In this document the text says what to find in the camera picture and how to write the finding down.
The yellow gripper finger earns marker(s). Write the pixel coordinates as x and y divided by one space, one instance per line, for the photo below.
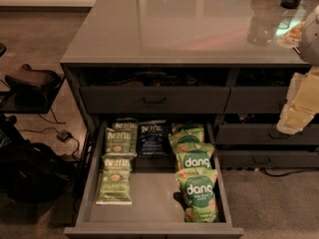
292 121

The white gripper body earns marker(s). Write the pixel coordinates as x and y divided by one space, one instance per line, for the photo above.
311 37

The green jalapeno chip bag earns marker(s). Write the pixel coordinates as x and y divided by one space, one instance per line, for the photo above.
118 142
115 181

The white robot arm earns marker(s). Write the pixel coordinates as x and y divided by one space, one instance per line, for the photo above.
308 48

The grey bottom right drawer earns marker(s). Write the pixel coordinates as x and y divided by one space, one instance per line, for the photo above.
268 159

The grey top right drawer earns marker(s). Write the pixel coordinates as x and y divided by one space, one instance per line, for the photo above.
256 100

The grey middle right drawer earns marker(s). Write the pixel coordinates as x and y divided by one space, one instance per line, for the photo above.
265 133

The green dang chip bag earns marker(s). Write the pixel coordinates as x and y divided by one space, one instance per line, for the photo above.
193 155
176 127
197 188
186 135

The rear green dang chip bag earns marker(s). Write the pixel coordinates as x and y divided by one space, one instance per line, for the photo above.
176 127

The front green dang chip bag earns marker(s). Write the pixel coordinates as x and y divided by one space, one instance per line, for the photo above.
197 188

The grey counter cabinet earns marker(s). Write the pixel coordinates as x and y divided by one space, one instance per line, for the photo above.
205 43

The blue kettle chip bag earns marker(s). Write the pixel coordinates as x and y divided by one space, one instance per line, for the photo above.
153 141

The rear green kettle chip bag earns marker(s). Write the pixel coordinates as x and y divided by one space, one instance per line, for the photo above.
129 124

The open grey middle drawer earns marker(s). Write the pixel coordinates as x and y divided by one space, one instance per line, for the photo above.
156 211

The grey top left drawer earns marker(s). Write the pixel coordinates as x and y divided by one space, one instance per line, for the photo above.
154 100

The checkered marker board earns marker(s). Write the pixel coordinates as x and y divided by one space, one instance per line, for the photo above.
292 37

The black power adapter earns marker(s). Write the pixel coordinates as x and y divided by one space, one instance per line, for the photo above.
63 135

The black backpack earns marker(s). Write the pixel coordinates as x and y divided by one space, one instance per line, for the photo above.
33 172

